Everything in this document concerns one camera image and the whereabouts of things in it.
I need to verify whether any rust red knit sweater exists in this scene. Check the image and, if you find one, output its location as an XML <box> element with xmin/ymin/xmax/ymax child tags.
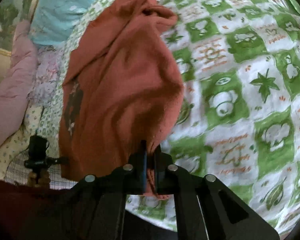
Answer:
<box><xmin>58</xmin><ymin>0</ymin><xmax>185</xmax><ymax>201</ymax></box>

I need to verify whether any dark red sleeve forearm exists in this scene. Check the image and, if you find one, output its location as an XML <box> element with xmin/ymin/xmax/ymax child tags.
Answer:
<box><xmin>0</xmin><ymin>181</ymin><xmax>90</xmax><ymax>239</ymax></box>

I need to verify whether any person's left hand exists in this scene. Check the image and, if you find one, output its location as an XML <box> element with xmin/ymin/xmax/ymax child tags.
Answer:
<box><xmin>27</xmin><ymin>170</ymin><xmax>51</xmax><ymax>189</ymax></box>

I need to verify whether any white plaid cloth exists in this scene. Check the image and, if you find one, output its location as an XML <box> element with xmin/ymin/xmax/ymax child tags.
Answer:
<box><xmin>3</xmin><ymin>149</ymin><xmax>77</xmax><ymax>190</ymax></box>

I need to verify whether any cream dotted cloth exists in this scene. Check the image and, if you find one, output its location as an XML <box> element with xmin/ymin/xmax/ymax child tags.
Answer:
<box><xmin>0</xmin><ymin>106</ymin><xmax>43</xmax><ymax>180</ymax></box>

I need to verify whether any pale floral fabric pile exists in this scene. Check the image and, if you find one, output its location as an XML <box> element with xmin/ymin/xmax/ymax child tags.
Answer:
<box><xmin>27</xmin><ymin>46</ymin><xmax>64</xmax><ymax>107</ymax></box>

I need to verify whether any framed green landscape picture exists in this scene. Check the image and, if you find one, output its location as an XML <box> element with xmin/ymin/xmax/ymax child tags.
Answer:
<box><xmin>0</xmin><ymin>0</ymin><xmax>39</xmax><ymax>56</ymax></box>

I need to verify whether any teal floral quilt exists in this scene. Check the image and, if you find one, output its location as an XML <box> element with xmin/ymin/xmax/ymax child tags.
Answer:
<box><xmin>30</xmin><ymin>0</ymin><xmax>96</xmax><ymax>46</ymax></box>

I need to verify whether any green white checkered bedsheet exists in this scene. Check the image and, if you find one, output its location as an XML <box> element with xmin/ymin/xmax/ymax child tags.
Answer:
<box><xmin>37</xmin><ymin>0</ymin><xmax>300</xmax><ymax>237</ymax></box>

